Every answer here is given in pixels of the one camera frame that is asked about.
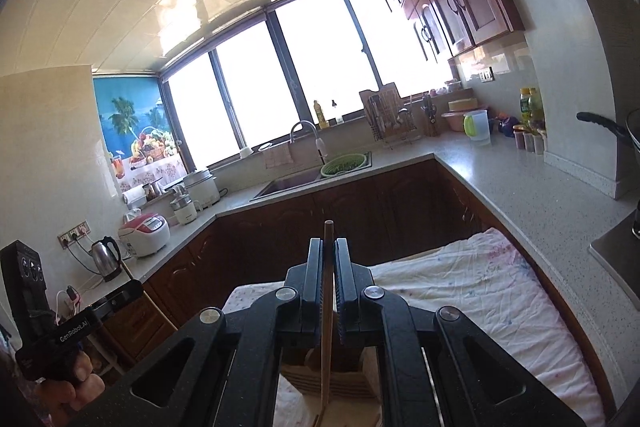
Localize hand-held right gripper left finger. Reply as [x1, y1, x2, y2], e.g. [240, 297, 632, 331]
[70, 237, 326, 427]

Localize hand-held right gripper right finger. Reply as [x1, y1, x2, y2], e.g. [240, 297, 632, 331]
[334, 237, 588, 427]

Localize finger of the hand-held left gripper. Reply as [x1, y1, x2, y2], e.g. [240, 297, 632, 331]
[92, 280, 146, 324]

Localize brown wooden chopstick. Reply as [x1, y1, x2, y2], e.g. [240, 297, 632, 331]
[315, 220, 335, 427]

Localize wooden slatted utensil holder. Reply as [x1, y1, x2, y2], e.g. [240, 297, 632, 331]
[279, 347, 382, 427]

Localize person's left hand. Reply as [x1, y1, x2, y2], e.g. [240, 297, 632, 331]
[30, 349, 107, 424]

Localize steel electric kettle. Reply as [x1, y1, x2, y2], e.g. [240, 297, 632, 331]
[90, 235, 124, 283]

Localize white and pink rice cooker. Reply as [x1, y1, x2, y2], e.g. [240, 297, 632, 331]
[118, 212, 171, 258]

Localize wooden base cabinets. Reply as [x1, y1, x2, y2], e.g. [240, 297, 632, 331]
[100, 154, 501, 358]

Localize steel kitchen sink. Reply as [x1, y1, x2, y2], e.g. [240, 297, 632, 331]
[249, 152, 374, 202]

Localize paper towel roll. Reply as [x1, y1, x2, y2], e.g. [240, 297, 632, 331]
[122, 185, 147, 208]

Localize white juicer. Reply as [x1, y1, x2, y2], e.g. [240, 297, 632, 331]
[168, 187, 202, 226]

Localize green colander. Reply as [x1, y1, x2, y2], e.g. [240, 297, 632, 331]
[319, 155, 366, 179]

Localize pink dish towel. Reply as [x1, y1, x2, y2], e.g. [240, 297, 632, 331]
[263, 145, 295, 170]

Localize white floral table cloth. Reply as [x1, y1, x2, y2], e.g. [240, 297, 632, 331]
[222, 227, 608, 427]

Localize white electric cooker pot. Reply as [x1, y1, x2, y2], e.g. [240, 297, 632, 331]
[182, 167, 221, 210]

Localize chrome kitchen faucet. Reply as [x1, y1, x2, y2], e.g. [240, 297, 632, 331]
[289, 120, 329, 166]

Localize tropical fruit roller blind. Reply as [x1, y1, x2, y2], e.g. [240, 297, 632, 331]
[92, 74, 187, 182]

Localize wooden knife block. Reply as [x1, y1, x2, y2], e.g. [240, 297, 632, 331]
[421, 94, 442, 138]

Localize pink plastic basin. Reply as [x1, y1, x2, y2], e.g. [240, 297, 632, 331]
[441, 96, 479, 133]

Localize white pitcher with green lid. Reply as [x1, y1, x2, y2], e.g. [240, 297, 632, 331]
[463, 109, 494, 148]

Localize blue and red teapot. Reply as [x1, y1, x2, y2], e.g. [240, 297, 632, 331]
[492, 114, 521, 138]

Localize large kitchen window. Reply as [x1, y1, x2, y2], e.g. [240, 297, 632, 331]
[160, 0, 453, 168]

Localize row of spice jars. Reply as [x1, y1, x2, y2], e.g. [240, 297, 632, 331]
[513, 125, 549, 156]

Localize yellow cooking oil bottle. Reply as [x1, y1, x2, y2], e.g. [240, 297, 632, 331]
[518, 87, 532, 128]
[529, 87, 545, 130]

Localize steel gas stove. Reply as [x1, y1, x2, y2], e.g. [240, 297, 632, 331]
[588, 207, 640, 279]

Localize black wok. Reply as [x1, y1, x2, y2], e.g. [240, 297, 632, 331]
[575, 107, 640, 148]

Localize white charger cables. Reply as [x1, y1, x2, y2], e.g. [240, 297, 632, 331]
[54, 286, 84, 324]

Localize wall power strip outlet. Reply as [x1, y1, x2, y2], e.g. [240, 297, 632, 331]
[57, 220, 91, 249]

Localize wire dish rack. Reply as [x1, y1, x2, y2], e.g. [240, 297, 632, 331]
[359, 84, 422, 151]

